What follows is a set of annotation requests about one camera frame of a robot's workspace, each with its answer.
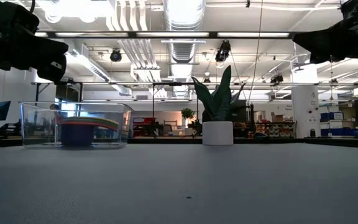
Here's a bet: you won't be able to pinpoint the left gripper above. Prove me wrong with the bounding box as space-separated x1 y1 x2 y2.
0 0 70 83

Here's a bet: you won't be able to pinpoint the red measuring cup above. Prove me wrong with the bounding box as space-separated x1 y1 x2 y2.
59 119 120 147

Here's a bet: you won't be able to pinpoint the yellow measuring cup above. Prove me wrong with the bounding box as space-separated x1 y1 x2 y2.
82 118 120 128

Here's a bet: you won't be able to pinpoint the person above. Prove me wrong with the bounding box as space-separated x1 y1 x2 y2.
50 104 62 125

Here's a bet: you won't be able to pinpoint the white round column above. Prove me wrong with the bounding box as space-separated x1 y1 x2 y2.
291 67 321 134

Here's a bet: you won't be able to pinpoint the black ceiling spotlight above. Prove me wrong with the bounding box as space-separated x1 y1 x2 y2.
109 49 123 63
214 40 232 63

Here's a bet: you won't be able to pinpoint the clear plastic container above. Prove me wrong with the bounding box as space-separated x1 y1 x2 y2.
19 101 135 149

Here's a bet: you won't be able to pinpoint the blue storage bins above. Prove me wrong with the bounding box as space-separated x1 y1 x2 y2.
320 111 358 137

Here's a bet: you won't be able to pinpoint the green succulent plant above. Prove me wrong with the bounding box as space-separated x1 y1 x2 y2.
191 64 247 122

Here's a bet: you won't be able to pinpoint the white plant pot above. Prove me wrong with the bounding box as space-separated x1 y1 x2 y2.
202 120 234 146

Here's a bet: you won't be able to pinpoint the small background potted plant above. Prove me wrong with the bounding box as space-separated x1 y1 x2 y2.
180 107 196 125

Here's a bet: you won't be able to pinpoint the grey table mat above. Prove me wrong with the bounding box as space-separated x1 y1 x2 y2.
0 142 358 224

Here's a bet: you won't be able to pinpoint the black overhead frame bar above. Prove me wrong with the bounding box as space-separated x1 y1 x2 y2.
34 30 295 40

